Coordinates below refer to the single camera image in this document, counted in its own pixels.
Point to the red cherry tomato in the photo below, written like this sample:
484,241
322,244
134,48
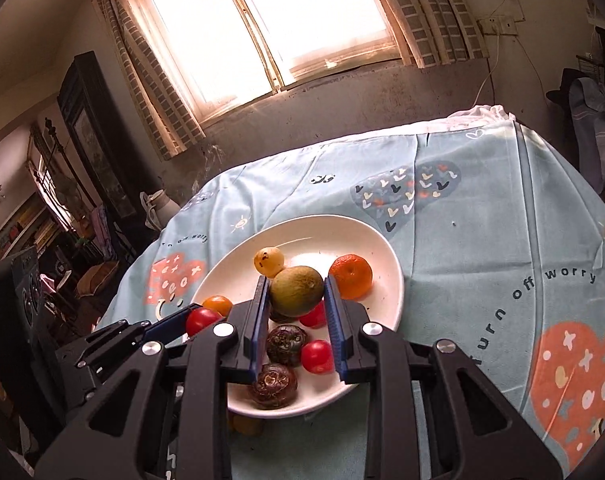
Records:
315,316
317,356
201,321

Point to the smooth orange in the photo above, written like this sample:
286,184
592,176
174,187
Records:
247,425

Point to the pile of blue clothes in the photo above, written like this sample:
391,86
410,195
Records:
597,130

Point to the dark hat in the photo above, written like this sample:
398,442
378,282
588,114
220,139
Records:
564,89

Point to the checked curtain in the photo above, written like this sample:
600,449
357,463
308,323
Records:
147,75
427,10

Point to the tan cushion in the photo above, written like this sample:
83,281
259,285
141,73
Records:
97,276

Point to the bright window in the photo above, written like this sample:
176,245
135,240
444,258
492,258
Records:
262,25

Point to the large textured mandarin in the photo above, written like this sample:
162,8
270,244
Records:
351,275

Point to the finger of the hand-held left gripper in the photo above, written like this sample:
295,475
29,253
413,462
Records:
167,322
90,379

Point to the dark wooden cabinet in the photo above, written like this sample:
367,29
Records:
97,135

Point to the spotted yellow loquat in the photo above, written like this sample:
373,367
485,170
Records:
269,260

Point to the white oval plate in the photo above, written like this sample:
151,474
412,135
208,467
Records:
377,280

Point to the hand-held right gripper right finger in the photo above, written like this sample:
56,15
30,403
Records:
335,332

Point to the wall socket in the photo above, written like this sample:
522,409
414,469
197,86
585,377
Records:
497,25

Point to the small yellow-orange kumquat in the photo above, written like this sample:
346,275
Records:
218,304

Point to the green-yellow citrus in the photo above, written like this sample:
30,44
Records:
297,291

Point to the white pitcher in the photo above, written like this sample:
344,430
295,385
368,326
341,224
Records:
158,209

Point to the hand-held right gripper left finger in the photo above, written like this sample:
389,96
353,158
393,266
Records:
260,332

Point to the dark water chestnut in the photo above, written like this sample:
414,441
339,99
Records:
273,386
284,344

